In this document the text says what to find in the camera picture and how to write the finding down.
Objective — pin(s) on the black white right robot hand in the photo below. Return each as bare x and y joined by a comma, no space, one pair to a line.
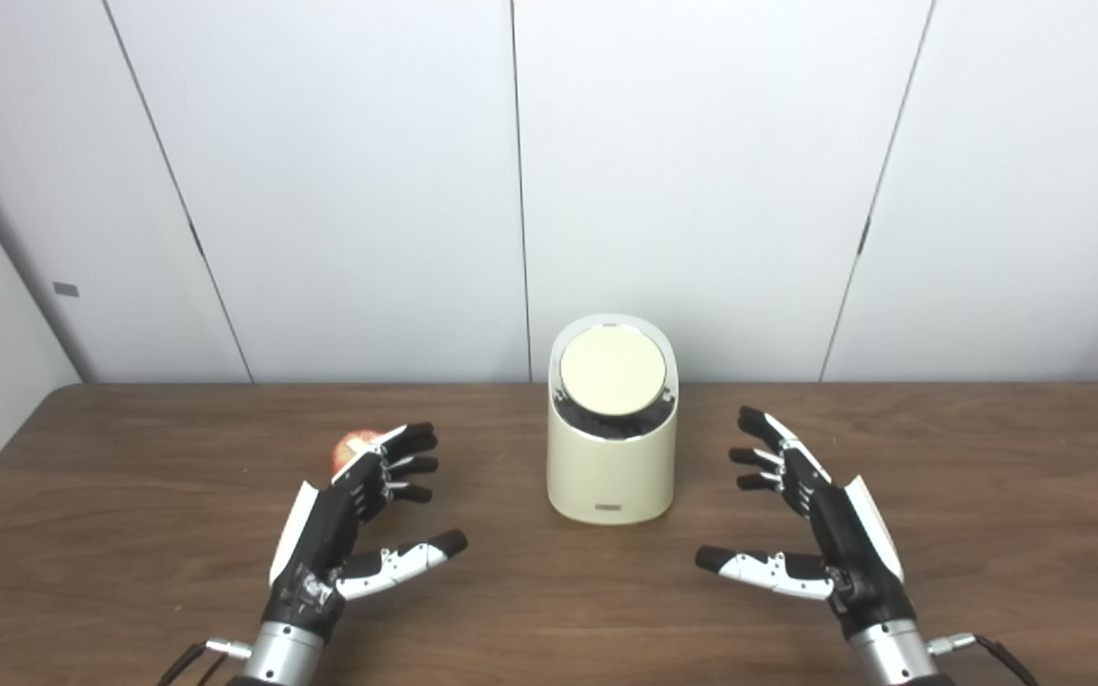
854,553

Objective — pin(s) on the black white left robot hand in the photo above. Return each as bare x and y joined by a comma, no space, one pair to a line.
315,543

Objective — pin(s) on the red apple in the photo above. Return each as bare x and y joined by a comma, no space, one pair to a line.
352,446

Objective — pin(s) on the cream round bin lid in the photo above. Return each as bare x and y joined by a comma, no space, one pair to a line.
613,370

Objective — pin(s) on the cream-colored bin body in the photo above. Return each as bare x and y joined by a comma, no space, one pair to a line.
611,472

